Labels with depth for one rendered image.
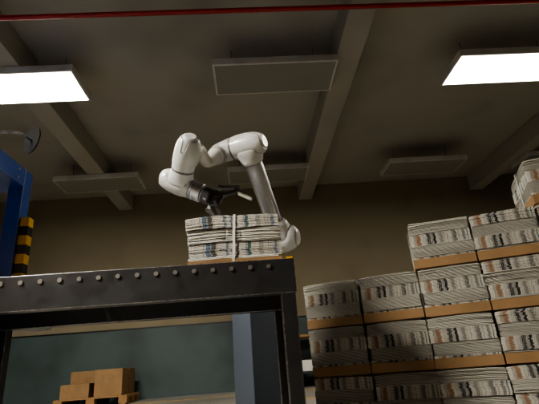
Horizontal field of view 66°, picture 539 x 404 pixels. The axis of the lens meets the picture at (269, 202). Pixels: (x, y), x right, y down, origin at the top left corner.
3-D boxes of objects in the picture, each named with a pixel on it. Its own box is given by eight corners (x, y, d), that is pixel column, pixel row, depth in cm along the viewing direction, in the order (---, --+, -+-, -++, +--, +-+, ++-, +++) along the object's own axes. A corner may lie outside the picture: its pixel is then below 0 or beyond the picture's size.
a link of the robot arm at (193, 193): (188, 201, 193) (200, 206, 192) (184, 193, 184) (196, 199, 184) (197, 184, 196) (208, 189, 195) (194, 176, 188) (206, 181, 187)
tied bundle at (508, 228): (472, 274, 231) (462, 234, 239) (532, 266, 222) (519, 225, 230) (478, 261, 198) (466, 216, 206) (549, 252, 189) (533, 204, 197)
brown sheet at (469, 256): (415, 280, 240) (414, 272, 241) (469, 273, 232) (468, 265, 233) (415, 268, 206) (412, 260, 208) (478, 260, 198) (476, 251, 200)
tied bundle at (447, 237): (415, 281, 240) (407, 242, 248) (471, 274, 232) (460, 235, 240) (415, 270, 206) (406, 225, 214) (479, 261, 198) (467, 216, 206)
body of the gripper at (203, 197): (208, 189, 195) (225, 196, 193) (199, 204, 192) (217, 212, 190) (205, 182, 188) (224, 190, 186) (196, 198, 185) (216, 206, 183)
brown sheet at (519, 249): (472, 272, 231) (471, 265, 233) (531, 265, 222) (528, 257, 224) (478, 260, 198) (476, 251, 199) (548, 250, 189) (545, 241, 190)
